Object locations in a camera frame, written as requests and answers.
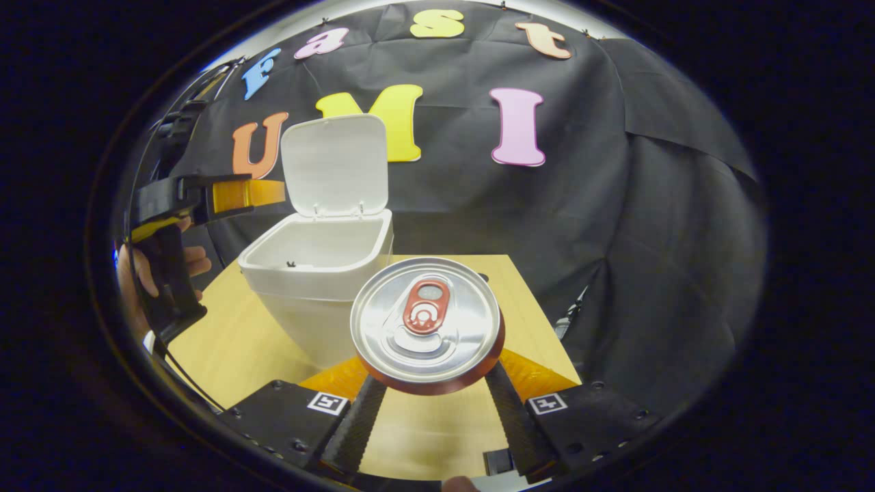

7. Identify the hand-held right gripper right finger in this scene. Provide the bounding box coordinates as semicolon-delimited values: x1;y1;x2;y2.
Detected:
484;348;660;479

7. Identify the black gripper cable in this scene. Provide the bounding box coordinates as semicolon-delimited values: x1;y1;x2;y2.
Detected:
152;338;228;412

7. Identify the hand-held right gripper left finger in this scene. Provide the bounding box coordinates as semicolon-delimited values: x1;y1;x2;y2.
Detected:
219;355;389;479

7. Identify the red pop can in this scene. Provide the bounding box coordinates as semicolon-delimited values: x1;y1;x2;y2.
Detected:
350;256;507;396

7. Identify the white desktop garbage bin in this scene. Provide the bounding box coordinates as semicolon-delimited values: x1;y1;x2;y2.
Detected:
237;113;395;370

